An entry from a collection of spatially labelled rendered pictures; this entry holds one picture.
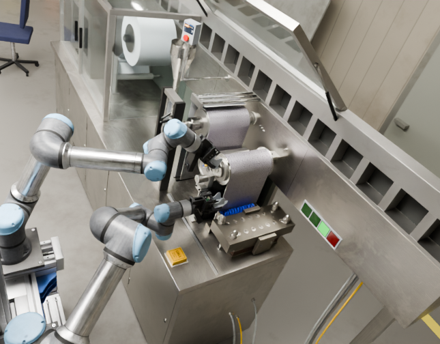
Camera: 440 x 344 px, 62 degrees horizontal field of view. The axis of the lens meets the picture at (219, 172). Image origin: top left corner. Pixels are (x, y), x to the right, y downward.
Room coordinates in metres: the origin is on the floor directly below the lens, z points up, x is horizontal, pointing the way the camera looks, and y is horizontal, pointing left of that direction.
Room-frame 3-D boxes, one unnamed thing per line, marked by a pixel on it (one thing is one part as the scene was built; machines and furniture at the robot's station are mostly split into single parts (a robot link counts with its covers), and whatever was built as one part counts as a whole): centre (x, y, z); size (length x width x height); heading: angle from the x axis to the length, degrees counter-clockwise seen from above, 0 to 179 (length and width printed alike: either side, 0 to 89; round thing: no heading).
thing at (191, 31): (1.78, 0.34, 1.66); 0.07 x 0.07 x 0.10; 67
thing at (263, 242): (1.26, -0.31, 0.97); 0.10 x 0.03 x 0.11; 131
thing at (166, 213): (1.13, 0.16, 1.11); 0.11 x 0.08 x 0.09; 131
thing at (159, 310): (2.09, 0.58, 0.43); 2.52 x 0.64 x 0.86; 41
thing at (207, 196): (1.23, 0.04, 1.12); 0.12 x 0.08 x 0.09; 131
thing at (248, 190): (1.39, -0.14, 1.11); 0.23 x 0.01 x 0.18; 131
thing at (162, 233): (1.13, 0.18, 1.01); 0.11 x 0.08 x 0.11; 77
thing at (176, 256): (1.07, 0.07, 0.91); 0.07 x 0.07 x 0.02; 41
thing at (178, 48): (1.96, 0.39, 1.50); 0.14 x 0.14 x 0.06
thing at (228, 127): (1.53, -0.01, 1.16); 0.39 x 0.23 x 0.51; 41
